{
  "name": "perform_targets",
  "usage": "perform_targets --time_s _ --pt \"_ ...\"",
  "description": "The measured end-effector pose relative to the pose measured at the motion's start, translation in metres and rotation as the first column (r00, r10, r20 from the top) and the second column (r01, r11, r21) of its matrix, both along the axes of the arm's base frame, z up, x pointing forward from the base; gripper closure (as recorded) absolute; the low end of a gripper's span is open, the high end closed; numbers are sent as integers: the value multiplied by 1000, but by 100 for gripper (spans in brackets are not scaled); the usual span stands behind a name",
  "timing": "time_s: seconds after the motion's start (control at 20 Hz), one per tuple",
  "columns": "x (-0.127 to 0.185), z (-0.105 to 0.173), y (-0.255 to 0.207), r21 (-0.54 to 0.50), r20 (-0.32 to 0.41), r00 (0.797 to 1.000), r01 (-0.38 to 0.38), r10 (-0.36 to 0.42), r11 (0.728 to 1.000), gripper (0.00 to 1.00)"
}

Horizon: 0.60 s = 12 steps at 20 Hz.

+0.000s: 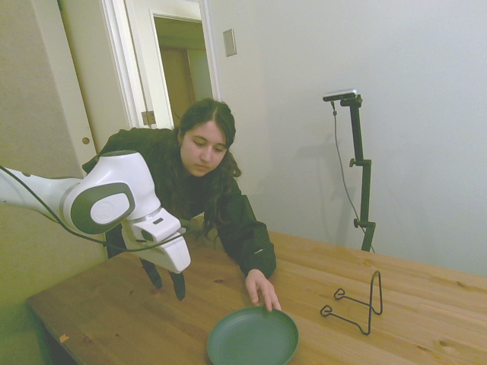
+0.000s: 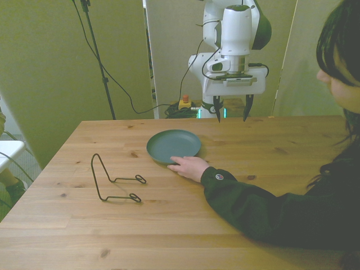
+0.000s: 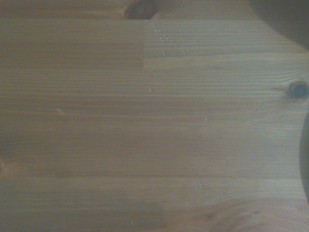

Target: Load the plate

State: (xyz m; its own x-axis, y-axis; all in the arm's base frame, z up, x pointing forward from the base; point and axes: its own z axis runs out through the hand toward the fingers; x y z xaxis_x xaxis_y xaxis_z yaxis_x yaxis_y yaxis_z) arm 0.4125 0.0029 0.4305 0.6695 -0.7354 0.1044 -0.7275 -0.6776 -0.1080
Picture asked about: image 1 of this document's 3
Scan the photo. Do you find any white door with knob hole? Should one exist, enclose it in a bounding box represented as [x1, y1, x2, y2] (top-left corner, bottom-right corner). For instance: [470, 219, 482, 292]
[59, 0, 134, 153]

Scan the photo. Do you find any black camera stand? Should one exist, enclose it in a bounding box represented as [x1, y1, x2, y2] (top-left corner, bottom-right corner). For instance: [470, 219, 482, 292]
[338, 94, 377, 252]

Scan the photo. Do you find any teal round plate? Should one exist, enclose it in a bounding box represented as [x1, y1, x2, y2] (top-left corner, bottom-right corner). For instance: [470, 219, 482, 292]
[206, 306, 301, 365]

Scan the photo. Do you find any white door frame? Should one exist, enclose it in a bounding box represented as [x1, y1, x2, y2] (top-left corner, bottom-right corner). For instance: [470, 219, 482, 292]
[100, 0, 224, 130]

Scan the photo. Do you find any beige room divider panel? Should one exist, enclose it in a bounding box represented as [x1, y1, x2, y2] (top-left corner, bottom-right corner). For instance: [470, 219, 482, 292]
[0, 0, 110, 365]

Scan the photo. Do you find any black wire plate stand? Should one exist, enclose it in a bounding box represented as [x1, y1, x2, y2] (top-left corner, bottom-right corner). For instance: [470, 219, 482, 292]
[320, 270, 384, 337]

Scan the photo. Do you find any grey bar camera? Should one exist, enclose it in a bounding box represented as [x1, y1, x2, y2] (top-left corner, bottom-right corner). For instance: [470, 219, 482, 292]
[322, 87, 361, 103]

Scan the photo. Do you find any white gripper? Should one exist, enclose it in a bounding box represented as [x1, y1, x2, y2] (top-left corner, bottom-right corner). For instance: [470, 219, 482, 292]
[139, 232, 192, 302]

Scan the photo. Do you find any person with long dark hair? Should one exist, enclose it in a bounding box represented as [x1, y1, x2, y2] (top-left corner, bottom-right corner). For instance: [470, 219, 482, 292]
[81, 97, 278, 281]

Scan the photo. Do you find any grey wall switch plate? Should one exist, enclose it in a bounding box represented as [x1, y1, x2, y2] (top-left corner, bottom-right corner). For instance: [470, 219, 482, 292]
[222, 28, 237, 58]

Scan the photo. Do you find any forearm in dark jacket sleeve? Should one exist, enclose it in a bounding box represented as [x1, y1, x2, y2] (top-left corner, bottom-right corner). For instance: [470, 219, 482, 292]
[218, 212, 278, 281]

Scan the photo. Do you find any person's left hand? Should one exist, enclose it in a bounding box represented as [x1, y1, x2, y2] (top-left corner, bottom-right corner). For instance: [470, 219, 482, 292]
[245, 268, 282, 313]

